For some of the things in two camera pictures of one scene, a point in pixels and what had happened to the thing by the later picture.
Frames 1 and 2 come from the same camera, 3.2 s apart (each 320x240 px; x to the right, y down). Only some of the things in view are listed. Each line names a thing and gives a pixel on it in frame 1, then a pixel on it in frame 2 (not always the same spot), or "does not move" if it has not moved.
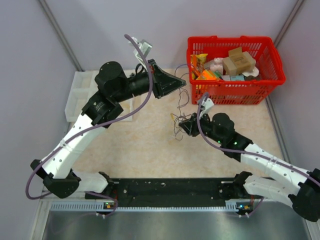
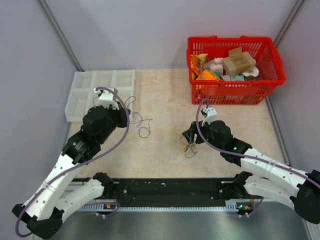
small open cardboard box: [236, 53] does not move
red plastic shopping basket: [254, 91] does not move
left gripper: [163, 83] to [122, 113]
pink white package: [216, 64] does not move
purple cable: [179, 88] to [148, 129]
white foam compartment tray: [82, 89] does not move
